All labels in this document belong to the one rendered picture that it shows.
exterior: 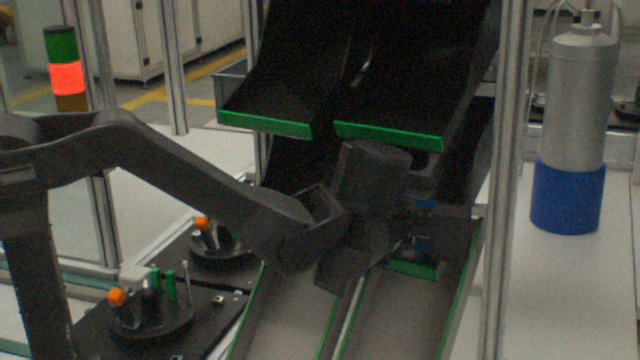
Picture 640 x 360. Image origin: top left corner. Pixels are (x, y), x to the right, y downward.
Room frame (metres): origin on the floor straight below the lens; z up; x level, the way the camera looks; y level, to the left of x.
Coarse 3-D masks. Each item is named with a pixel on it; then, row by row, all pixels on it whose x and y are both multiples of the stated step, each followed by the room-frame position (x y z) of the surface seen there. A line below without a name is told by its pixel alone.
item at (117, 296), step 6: (114, 288) 0.90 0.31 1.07; (120, 288) 0.91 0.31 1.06; (126, 288) 0.91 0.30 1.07; (108, 294) 0.89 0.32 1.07; (114, 294) 0.89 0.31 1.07; (120, 294) 0.89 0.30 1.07; (126, 294) 0.90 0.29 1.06; (108, 300) 0.89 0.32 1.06; (114, 300) 0.88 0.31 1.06; (120, 300) 0.89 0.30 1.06; (120, 306) 0.89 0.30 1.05; (126, 306) 0.90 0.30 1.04; (120, 312) 0.90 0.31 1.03; (126, 312) 0.90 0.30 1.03; (126, 318) 0.90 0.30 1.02; (132, 318) 0.91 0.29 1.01; (126, 324) 0.91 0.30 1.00; (132, 324) 0.91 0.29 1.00
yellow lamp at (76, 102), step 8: (56, 96) 1.12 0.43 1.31; (64, 96) 1.12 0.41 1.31; (72, 96) 1.12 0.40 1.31; (80, 96) 1.13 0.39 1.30; (56, 104) 1.13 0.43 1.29; (64, 104) 1.12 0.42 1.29; (72, 104) 1.12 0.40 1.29; (80, 104) 1.13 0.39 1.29; (64, 112) 1.12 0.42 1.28; (72, 112) 1.12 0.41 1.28
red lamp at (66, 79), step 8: (48, 64) 1.13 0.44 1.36; (72, 64) 1.13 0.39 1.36; (80, 64) 1.14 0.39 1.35; (56, 72) 1.12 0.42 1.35; (64, 72) 1.12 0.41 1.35; (72, 72) 1.12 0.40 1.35; (80, 72) 1.14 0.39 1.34; (56, 80) 1.12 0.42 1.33; (64, 80) 1.12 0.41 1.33; (72, 80) 1.12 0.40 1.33; (80, 80) 1.13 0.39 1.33; (56, 88) 1.12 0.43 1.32; (64, 88) 1.12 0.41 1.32; (72, 88) 1.12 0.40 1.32; (80, 88) 1.13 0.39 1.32
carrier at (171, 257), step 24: (192, 216) 1.31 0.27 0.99; (192, 240) 1.20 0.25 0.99; (216, 240) 1.20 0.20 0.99; (144, 264) 1.15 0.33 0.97; (168, 264) 1.15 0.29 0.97; (192, 264) 1.14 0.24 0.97; (216, 264) 1.13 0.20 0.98; (240, 264) 1.14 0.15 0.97; (216, 288) 1.07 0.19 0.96; (240, 288) 1.06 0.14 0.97
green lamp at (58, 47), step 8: (72, 32) 1.13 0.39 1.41; (48, 40) 1.12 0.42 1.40; (56, 40) 1.12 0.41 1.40; (64, 40) 1.12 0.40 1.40; (72, 40) 1.13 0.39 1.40; (48, 48) 1.12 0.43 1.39; (56, 48) 1.12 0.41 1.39; (64, 48) 1.12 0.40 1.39; (72, 48) 1.13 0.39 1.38; (48, 56) 1.13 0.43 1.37; (56, 56) 1.12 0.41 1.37; (64, 56) 1.12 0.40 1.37; (72, 56) 1.13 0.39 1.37; (56, 64) 1.12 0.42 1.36; (64, 64) 1.12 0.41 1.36
